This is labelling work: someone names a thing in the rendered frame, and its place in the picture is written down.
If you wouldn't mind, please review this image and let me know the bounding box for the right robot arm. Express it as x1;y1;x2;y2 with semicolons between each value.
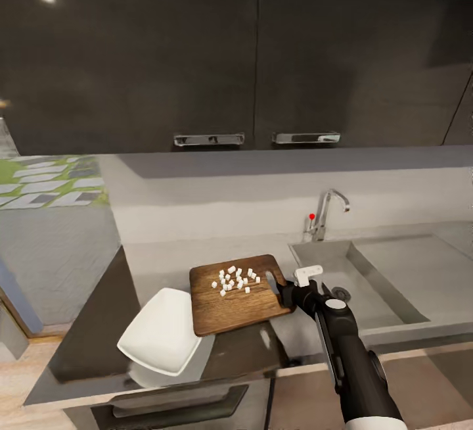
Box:
276;265;408;430

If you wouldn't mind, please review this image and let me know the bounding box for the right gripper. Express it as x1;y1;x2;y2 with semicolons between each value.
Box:
276;279;318;312

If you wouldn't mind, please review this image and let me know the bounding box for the cutting board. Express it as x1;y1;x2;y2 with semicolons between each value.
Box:
189;254;297;337

